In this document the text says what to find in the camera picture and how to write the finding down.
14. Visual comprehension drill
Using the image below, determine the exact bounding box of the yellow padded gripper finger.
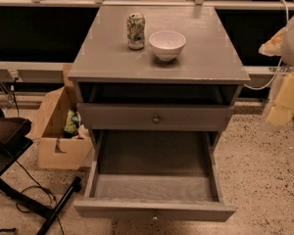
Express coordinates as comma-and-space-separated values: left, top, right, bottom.
265, 71, 294, 128

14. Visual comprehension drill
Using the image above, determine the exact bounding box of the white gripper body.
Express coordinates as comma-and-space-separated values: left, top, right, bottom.
259, 27, 285, 57

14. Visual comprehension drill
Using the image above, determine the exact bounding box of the grey drawer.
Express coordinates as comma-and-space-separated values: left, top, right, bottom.
77, 103, 233, 131
74, 130, 235, 222

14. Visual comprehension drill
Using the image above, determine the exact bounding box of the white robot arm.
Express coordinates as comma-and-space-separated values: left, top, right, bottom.
259, 16, 294, 131

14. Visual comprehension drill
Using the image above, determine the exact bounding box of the grey wooden drawer cabinet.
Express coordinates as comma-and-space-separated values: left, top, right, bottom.
68, 5, 251, 184

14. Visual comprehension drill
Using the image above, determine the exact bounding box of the grey top drawer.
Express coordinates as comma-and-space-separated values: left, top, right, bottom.
77, 103, 233, 131

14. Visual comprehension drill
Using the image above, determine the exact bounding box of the white ceramic bowl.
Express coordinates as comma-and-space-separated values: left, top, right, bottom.
149, 30, 186, 61

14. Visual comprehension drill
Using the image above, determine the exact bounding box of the green soda can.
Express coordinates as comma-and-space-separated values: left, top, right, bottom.
126, 13, 145, 50

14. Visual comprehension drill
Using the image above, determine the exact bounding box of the green snack bag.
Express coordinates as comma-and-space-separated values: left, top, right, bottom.
64, 110, 81, 136

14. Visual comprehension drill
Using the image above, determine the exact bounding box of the cardboard box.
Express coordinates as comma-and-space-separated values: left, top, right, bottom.
27, 64, 94, 170

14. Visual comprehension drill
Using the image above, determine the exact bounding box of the metal window railing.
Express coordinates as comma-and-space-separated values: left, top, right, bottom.
0, 0, 294, 89

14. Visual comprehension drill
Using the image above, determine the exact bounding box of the black office chair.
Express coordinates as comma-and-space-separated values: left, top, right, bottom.
0, 108, 81, 235

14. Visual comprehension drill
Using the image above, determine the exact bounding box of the white cable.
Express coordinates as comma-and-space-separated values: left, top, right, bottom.
243, 0, 291, 91

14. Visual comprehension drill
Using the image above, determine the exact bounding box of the black floor cable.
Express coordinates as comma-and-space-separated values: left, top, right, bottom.
0, 160, 66, 235

